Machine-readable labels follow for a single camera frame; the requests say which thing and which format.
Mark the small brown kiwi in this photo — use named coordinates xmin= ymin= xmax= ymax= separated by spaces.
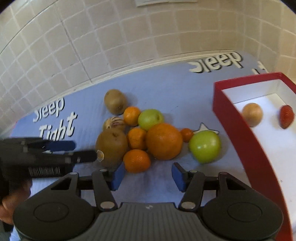
xmin=104 ymin=89 xmax=127 ymax=115

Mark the tan round passion fruit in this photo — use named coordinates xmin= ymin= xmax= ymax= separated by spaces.
xmin=242 ymin=103 xmax=263 ymax=127

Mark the red white cardboard box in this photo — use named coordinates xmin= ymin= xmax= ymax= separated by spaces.
xmin=213 ymin=72 xmax=295 ymax=240

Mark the blue sleep tight mat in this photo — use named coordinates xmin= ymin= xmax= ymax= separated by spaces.
xmin=6 ymin=49 xmax=271 ymax=241

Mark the green apple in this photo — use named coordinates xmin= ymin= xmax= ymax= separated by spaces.
xmin=138 ymin=109 xmax=165 ymax=131
xmin=188 ymin=131 xmax=221 ymax=164

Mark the red strawberry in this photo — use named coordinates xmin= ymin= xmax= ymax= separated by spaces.
xmin=280 ymin=105 xmax=295 ymax=129

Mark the tiny orange kumquat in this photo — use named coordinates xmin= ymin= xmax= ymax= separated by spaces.
xmin=180 ymin=128 xmax=194 ymax=143

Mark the person left hand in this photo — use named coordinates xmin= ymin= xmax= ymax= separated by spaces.
xmin=1 ymin=180 xmax=33 ymax=225

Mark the small tangerine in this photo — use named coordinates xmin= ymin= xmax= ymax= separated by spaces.
xmin=123 ymin=106 xmax=141 ymax=126

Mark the large orange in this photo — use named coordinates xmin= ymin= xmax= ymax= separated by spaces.
xmin=146 ymin=123 xmax=183 ymax=160

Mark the large brown kiwi with sticker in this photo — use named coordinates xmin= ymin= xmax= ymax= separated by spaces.
xmin=95 ymin=128 xmax=128 ymax=168

